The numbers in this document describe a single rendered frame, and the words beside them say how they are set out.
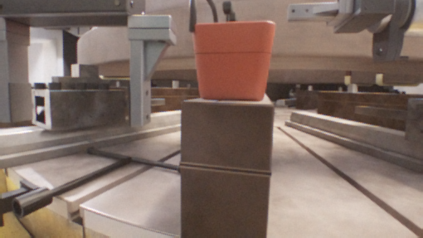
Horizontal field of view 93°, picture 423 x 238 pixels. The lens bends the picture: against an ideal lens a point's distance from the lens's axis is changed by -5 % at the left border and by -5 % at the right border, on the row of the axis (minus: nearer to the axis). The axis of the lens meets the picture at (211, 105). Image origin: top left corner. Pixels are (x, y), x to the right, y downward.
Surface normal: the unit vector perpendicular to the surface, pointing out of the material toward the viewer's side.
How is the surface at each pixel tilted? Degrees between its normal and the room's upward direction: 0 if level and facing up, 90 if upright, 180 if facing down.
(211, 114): 90
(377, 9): 90
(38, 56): 90
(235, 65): 97
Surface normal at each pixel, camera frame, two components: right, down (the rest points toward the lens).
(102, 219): -0.36, 0.07
